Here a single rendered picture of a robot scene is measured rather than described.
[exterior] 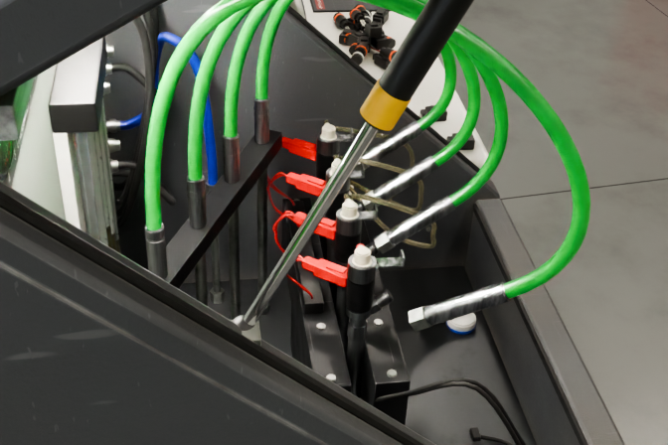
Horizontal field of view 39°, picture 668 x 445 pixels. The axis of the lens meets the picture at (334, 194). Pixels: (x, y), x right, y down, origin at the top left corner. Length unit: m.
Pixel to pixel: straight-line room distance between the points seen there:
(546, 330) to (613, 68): 2.91
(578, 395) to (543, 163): 2.23
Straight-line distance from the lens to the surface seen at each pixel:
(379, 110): 0.46
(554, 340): 1.12
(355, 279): 0.94
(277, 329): 1.26
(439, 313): 0.85
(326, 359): 1.01
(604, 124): 3.55
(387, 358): 1.02
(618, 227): 3.01
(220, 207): 1.01
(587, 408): 1.05
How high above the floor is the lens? 1.69
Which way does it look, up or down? 35 degrees down
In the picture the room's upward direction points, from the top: 3 degrees clockwise
